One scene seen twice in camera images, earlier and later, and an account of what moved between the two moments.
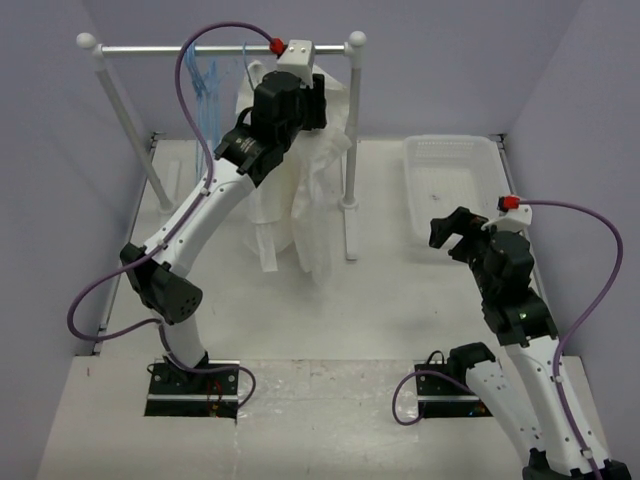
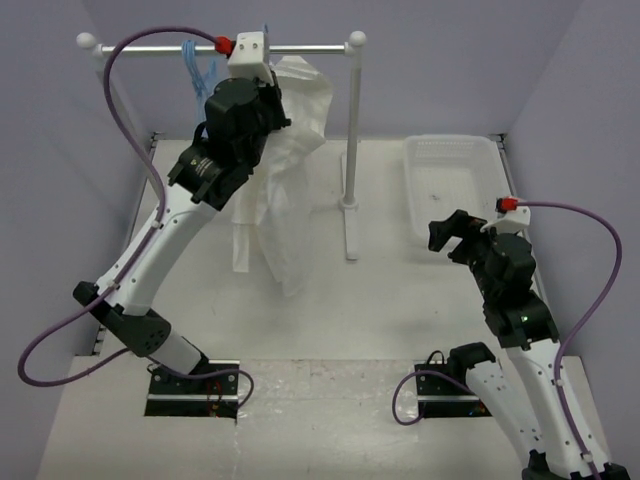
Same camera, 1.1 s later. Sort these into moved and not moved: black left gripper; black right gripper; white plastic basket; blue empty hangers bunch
Moved: black left gripper
Not moved: white plastic basket; blue empty hangers bunch; black right gripper
